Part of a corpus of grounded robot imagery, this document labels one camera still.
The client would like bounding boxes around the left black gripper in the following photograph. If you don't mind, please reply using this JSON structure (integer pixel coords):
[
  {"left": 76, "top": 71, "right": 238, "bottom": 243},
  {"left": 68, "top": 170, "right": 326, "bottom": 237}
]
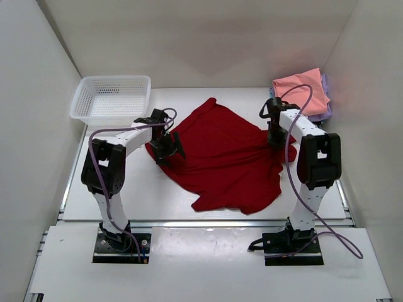
[{"left": 148, "top": 130, "right": 184, "bottom": 167}]

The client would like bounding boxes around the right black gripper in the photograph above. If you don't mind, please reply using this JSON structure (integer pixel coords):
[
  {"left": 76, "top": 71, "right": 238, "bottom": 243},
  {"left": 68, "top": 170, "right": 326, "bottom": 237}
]
[{"left": 266, "top": 121, "right": 287, "bottom": 150}]

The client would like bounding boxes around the red t shirt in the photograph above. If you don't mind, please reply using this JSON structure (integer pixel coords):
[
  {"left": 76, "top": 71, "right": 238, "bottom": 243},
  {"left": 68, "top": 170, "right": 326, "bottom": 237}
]
[{"left": 160, "top": 98, "right": 297, "bottom": 215}]

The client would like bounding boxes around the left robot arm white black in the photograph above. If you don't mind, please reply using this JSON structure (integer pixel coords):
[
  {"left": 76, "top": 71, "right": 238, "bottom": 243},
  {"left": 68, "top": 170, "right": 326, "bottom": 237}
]
[{"left": 81, "top": 108, "right": 186, "bottom": 253}]

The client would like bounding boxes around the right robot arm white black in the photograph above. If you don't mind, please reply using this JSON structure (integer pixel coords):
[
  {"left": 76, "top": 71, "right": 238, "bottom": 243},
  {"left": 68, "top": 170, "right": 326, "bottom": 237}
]
[{"left": 248, "top": 97, "right": 341, "bottom": 257}]

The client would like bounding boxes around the folded pink t shirt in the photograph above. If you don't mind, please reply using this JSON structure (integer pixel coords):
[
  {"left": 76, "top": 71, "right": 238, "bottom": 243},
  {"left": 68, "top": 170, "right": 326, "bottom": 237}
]
[{"left": 272, "top": 68, "right": 330, "bottom": 116}]

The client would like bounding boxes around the folded purple t shirt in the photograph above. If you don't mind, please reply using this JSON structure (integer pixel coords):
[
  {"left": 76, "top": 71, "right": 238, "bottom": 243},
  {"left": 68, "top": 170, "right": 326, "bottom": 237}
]
[{"left": 269, "top": 68, "right": 332, "bottom": 122}]

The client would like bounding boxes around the white plastic basket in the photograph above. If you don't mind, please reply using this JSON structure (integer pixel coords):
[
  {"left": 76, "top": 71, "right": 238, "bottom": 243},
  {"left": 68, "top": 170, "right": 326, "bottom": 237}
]
[{"left": 69, "top": 75, "right": 151, "bottom": 127}]

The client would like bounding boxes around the aluminium rail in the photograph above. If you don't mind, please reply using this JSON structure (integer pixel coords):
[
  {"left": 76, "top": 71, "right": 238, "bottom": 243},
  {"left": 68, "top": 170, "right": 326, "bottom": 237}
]
[{"left": 56, "top": 218, "right": 354, "bottom": 228}]

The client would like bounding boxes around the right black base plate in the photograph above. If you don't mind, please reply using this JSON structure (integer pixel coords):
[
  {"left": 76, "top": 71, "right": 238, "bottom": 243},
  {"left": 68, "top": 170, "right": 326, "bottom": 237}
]
[{"left": 247, "top": 231, "right": 324, "bottom": 266}]

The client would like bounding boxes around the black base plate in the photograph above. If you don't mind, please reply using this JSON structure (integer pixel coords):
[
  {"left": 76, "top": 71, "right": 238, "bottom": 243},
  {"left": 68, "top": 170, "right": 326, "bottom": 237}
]
[
  {"left": 247, "top": 231, "right": 324, "bottom": 266},
  {"left": 92, "top": 230, "right": 152, "bottom": 264}
]

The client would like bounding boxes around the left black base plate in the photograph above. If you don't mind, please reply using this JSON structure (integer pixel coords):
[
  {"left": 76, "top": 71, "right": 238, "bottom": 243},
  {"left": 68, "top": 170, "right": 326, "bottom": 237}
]
[{"left": 92, "top": 230, "right": 152, "bottom": 264}]

